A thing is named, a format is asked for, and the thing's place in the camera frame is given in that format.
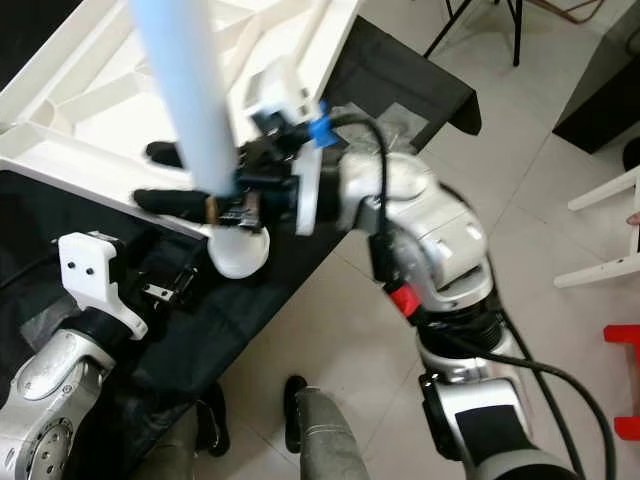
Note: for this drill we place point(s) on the black cabinet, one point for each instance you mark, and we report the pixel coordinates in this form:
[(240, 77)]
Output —
[(605, 95)]

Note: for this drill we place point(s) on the white plastic rack frame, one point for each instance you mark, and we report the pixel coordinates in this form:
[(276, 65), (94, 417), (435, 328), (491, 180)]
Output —
[(610, 190)]

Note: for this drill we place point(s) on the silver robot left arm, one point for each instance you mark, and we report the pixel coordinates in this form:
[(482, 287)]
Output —
[(50, 400)]

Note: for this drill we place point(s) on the red plastic stool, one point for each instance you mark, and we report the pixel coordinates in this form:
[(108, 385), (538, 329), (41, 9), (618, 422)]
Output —
[(628, 380)]

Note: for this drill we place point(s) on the grey robot right foot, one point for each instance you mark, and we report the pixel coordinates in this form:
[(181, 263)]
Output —
[(330, 440)]

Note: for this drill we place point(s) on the black folding chair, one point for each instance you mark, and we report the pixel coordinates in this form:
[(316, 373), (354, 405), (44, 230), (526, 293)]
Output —
[(515, 30)]

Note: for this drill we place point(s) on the clear tape patch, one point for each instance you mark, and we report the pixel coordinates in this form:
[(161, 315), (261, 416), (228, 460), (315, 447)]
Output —
[(50, 322), (390, 125)]

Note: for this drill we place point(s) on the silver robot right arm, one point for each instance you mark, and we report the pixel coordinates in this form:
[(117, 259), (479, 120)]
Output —
[(450, 240)]

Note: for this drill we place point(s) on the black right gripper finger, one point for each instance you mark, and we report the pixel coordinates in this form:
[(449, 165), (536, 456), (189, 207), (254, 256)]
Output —
[(168, 155), (175, 206)]

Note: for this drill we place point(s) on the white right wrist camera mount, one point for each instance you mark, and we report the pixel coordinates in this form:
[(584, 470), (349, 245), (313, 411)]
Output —
[(290, 85)]

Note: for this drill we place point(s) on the black cloth cover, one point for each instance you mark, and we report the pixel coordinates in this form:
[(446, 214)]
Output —
[(210, 340)]

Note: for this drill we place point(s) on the white plastic table top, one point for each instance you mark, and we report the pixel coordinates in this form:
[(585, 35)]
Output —
[(100, 100)]

